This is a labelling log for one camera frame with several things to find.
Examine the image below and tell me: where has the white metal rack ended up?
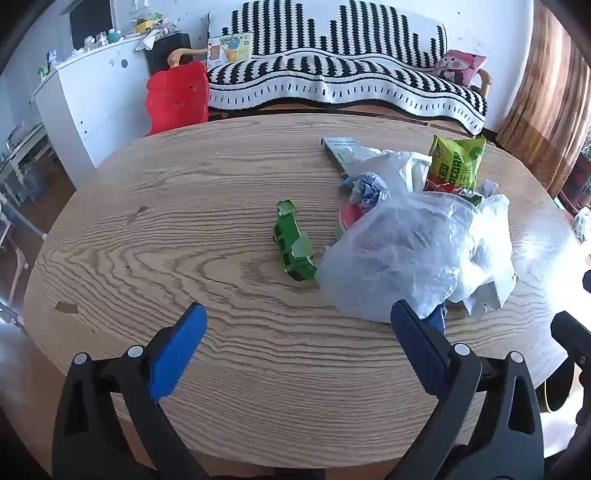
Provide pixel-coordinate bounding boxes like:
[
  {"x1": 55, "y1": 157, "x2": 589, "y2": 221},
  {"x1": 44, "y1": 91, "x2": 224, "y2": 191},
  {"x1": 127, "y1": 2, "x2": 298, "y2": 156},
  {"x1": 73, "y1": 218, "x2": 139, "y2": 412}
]
[{"x1": 0, "y1": 122, "x2": 56, "y2": 208}]

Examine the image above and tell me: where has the black white patterned blanket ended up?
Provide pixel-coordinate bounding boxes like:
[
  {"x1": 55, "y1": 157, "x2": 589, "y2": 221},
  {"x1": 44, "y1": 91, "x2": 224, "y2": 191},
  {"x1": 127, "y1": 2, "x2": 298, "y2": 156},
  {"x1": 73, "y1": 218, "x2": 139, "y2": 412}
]
[{"x1": 205, "y1": 0, "x2": 489, "y2": 136}]

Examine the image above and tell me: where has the dark red plant pot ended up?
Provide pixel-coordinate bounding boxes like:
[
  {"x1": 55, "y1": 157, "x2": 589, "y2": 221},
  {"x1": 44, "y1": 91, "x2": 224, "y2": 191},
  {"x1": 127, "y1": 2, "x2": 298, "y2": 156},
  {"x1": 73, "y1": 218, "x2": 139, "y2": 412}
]
[{"x1": 558, "y1": 152, "x2": 591, "y2": 213}]

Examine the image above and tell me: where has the red round lid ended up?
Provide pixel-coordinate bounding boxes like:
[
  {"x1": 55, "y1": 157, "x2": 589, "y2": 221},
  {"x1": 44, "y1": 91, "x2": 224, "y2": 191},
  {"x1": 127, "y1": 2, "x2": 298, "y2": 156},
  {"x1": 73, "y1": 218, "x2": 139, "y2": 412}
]
[{"x1": 335, "y1": 202, "x2": 370, "y2": 241}]

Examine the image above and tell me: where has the grey cardboard box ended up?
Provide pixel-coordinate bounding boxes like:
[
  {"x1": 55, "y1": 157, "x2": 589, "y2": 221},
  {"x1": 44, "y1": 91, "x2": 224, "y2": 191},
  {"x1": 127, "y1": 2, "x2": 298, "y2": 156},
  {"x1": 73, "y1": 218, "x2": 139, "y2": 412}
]
[{"x1": 322, "y1": 137, "x2": 363, "y2": 178}]

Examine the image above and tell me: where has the blue white paper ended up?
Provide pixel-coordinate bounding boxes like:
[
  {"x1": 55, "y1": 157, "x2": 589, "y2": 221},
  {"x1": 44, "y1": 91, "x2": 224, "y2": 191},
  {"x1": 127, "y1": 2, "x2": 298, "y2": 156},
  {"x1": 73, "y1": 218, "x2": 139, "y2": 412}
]
[{"x1": 339, "y1": 172, "x2": 391, "y2": 213}]

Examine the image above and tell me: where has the white folding frame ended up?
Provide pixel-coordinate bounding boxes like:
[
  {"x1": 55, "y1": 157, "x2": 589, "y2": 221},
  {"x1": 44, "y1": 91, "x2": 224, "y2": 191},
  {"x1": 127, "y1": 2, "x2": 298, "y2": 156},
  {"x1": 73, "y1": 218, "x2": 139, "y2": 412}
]
[{"x1": 0, "y1": 189, "x2": 47, "y2": 324}]

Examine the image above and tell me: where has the pink cartoon cushion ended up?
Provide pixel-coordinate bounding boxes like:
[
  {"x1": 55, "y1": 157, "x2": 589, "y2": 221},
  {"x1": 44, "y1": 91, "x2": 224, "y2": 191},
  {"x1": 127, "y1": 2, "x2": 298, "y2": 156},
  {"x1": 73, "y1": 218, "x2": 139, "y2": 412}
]
[{"x1": 434, "y1": 49, "x2": 488, "y2": 88}]

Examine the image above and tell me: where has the clear plastic bag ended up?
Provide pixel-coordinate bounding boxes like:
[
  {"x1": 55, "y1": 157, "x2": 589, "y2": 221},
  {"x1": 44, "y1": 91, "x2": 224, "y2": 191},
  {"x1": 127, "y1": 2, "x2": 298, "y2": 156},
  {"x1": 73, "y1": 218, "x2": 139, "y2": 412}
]
[{"x1": 315, "y1": 191, "x2": 490, "y2": 324}]

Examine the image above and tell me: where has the white cabinet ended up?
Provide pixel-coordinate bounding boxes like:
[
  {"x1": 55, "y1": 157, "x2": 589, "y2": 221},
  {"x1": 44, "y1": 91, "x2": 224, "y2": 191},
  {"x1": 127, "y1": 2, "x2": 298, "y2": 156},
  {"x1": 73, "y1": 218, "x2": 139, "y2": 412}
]
[{"x1": 32, "y1": 34, "x2": 155, "y2": 185}]

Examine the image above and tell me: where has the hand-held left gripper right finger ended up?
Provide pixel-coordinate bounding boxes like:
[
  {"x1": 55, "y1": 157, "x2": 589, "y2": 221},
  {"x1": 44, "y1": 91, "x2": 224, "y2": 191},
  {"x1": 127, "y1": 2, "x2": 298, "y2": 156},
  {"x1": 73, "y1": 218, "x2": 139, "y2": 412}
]
[{"x1": 390, "y1": 299, "x2": 546, "y2": 480}]

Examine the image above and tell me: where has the crushed green carton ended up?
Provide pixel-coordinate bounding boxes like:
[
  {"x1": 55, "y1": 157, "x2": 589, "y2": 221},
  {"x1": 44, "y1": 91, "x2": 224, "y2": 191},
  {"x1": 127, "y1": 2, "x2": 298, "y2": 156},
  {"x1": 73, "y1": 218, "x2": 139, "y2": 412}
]
[{"x1": 271, "y1": 199, "x2": 319, "y2": 282}]

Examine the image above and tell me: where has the black box speaker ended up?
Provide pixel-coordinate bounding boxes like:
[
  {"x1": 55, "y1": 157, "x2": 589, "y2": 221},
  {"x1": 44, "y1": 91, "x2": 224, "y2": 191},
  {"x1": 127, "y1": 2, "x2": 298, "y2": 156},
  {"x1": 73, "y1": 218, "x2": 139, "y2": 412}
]
[{"x1": 143, "y1": 32, "x2": 191, "y2": 77}]

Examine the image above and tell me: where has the cream plastic bag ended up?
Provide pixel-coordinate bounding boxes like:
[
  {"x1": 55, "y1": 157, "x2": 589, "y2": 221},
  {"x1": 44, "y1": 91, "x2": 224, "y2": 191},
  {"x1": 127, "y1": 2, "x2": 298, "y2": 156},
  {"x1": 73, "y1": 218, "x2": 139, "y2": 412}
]
[{"x1": 342, "y1": 147, "x2": 435, "y2": 195}]

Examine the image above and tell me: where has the pile of small toys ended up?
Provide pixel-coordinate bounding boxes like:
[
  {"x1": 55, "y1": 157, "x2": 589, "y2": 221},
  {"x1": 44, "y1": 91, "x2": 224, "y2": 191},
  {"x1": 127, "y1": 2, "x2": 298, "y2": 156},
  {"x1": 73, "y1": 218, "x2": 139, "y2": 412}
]
[{"x1": 134, "y1": 14, "x2": 176, "y2": 37}]

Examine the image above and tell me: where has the white plastic bag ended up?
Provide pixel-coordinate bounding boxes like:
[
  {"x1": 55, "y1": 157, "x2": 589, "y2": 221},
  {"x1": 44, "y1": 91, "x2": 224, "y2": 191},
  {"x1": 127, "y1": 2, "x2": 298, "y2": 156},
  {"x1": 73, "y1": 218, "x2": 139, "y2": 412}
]
[{"x1": 443, "y1": 194, "x2": 518, "y2": 317}]

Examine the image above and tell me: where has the children's picture book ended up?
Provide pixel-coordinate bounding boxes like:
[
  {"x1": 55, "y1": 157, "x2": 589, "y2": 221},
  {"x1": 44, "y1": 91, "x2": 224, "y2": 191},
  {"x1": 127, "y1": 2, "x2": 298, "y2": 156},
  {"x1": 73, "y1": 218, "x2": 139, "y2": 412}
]
[{"x1": 206, "y1": 31, "x2": 253, "y2": 65}]

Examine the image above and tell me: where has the group of small bottles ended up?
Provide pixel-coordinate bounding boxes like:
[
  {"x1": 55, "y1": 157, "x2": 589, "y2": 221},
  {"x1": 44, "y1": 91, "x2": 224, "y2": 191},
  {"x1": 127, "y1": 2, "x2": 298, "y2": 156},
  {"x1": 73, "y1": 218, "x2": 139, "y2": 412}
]
[{"x1": 83, "y1": 28, "x2": 123, "y2": 49}]

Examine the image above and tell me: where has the red plastic child chair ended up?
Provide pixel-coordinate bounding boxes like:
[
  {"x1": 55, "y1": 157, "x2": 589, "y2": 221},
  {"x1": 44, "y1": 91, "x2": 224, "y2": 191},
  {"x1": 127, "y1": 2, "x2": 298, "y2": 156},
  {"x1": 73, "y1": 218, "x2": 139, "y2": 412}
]
[{"x1": 145, "y1": 61, "x2": 211, "y2": 137}]

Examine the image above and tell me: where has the green snack packet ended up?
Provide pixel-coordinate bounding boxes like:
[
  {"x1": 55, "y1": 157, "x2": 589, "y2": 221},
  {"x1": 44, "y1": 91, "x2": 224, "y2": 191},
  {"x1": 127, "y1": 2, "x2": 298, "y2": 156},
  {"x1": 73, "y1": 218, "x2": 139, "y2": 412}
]
[{"x1": 424, "y1": 134, "x2": 488, "y2": 206}]

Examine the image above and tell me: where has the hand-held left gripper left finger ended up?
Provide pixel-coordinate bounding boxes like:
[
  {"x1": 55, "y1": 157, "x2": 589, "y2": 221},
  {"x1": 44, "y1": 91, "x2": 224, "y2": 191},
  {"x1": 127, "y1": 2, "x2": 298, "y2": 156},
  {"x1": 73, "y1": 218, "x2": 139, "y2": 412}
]
[{"x1": 52, "y1": 302, "x2": 208, "y2": 480}]

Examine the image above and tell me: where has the brown patterned curtain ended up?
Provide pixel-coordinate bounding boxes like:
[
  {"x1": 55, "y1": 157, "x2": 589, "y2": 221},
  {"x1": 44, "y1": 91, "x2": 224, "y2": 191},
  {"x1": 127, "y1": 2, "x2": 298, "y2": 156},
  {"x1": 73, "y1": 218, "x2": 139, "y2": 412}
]
[{"x1": 496, "y1": 4, "x2": 591, "y2": 199}]

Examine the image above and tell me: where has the crumpled grey plastic bag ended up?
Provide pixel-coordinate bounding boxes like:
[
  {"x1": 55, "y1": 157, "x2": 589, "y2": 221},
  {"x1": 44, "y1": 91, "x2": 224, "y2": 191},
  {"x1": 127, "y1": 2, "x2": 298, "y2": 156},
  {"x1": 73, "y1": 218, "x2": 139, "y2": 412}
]
[{"x1": 573, "y1": 207, "x2": 591, "y2": 243}]

